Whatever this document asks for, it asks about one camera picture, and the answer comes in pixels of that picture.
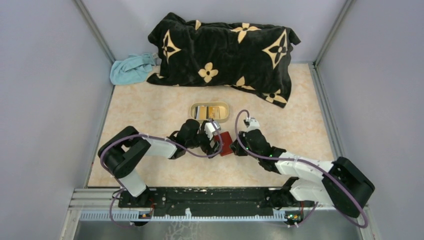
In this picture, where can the beige oval tray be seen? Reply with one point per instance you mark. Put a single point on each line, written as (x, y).
(225, 110)

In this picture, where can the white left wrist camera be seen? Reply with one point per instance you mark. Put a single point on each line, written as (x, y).
(212, 129)

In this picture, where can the red leather card holder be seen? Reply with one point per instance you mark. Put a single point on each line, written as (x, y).
(227, 141)

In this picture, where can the black cream patterned blanket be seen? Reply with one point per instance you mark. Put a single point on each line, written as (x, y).
(248, 57)

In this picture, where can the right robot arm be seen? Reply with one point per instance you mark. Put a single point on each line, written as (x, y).
(338, 183)

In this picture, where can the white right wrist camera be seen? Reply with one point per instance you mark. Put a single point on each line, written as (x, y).
(251, 124)

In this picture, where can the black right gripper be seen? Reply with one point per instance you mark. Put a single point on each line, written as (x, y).
(236, 148)

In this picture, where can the light blue cloth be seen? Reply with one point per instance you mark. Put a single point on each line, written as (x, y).
(134, 69)

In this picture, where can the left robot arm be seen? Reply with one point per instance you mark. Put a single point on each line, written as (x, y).
(122, 153)

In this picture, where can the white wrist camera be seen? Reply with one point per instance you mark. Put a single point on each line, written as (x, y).
(212, 129)
(251, 124)

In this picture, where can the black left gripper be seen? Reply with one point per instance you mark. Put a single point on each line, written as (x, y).
(207, 149)

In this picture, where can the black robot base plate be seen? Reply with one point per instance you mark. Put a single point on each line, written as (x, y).
(213, 201)

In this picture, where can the aluminium frame rail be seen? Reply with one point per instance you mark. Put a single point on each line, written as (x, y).
(101, 204)

